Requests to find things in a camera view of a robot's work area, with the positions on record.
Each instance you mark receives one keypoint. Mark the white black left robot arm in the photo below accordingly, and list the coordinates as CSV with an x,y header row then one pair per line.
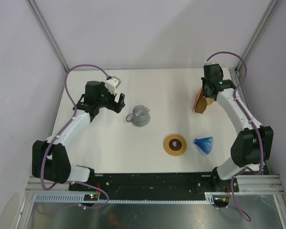
x,y
50,159

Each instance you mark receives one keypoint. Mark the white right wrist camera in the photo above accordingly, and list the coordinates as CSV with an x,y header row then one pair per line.
x,y
210,63

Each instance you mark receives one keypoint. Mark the brown paper coffee filter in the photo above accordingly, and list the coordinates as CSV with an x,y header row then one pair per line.
x,y
200,105

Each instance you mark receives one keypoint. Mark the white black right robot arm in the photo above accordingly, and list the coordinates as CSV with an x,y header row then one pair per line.
x,y
228,169

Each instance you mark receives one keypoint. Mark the grey slotted cable duct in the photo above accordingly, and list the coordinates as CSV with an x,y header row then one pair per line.
x,y
88,198

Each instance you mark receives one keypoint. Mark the aluminium frame post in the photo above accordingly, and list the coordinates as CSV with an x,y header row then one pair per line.
x,y
260,28
47,32

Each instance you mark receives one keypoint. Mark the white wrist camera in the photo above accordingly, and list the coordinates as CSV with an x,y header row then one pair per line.
x,y
210,63
112,83

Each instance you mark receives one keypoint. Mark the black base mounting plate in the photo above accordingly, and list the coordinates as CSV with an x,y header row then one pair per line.
x,y
156,185

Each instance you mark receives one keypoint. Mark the round wooden dripper holder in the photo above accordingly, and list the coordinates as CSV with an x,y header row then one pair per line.
x,y
175,145

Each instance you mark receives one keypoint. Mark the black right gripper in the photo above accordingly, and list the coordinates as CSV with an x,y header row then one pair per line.
x,y
205,93

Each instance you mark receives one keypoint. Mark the grey glass carafe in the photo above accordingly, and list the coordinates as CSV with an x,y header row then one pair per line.
x,y
140,116

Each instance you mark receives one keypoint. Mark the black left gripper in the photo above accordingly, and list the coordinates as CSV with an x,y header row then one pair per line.
x,y
116,107

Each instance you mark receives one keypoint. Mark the aluminium frame post right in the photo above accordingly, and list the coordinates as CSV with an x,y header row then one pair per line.
x,y
260,28

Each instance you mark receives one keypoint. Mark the aluminium frame post left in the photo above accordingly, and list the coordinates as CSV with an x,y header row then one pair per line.
x,y
47,32

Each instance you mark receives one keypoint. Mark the orange coffee filter box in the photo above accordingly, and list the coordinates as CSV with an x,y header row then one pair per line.
x,y
200,94

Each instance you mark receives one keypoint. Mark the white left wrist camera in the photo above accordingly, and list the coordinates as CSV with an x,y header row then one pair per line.
x,y
112,83

